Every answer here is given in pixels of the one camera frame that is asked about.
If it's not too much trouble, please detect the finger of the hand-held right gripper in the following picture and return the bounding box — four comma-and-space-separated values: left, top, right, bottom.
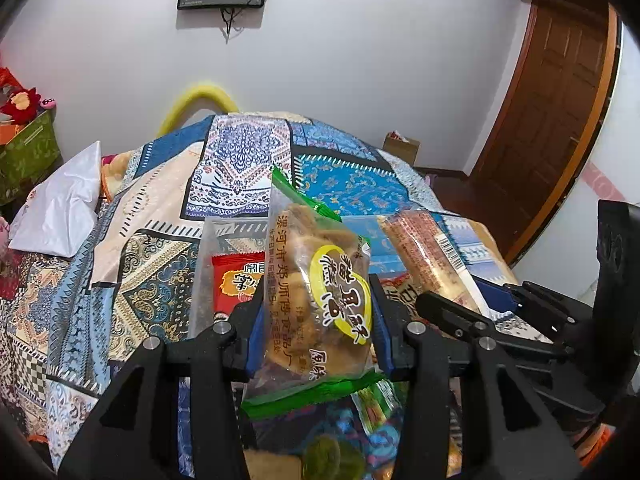
474, 279, 591, 341
415, 291, 571, 358

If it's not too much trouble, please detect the green-edged pastry packet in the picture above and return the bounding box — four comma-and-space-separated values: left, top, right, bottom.
240, 165, 386, 421

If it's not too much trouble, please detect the orange cartoon blanket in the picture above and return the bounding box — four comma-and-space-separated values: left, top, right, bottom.
100, 152, 133, 198

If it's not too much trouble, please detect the orange rice cracker packet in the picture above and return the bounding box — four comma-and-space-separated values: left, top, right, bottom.
376, 210, 483, 318

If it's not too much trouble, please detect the white pillow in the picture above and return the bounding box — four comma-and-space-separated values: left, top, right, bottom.
9, 141, 103, 258

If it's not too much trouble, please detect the green storage box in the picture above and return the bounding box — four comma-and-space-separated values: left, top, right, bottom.
0, 110, 63, 206

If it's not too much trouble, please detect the orange-red snack packet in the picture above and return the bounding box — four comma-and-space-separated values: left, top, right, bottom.
382, 274, 436, 331

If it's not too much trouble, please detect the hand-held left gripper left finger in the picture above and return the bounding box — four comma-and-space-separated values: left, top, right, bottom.
60, 300, 266, 480

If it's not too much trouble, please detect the orange cloth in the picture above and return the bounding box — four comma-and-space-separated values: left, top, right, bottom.
575, 422, 623, 471

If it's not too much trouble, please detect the blue patchwork blanket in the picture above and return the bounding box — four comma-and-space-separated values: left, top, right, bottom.
0, 110, 521, 480

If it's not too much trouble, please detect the cardboard box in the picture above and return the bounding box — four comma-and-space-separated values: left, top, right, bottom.
384, 130, 421, 166

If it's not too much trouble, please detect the wooden door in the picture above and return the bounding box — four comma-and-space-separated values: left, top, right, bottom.
470, 2, 618, 261

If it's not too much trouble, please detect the red plush toy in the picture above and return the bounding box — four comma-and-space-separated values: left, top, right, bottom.
0, 67, 58, 126

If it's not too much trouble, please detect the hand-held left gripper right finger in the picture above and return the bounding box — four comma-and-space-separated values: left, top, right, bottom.
369, 275, 583, 480

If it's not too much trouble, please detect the clear packet with red label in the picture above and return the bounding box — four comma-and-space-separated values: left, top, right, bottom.
191, 217, 273, 341

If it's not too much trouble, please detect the green foil snack packet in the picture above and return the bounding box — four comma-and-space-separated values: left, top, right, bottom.
350, 380, 407, 441

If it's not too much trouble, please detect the yellow foam bed rail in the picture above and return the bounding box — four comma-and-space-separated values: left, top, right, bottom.
156, 82, 238, 138

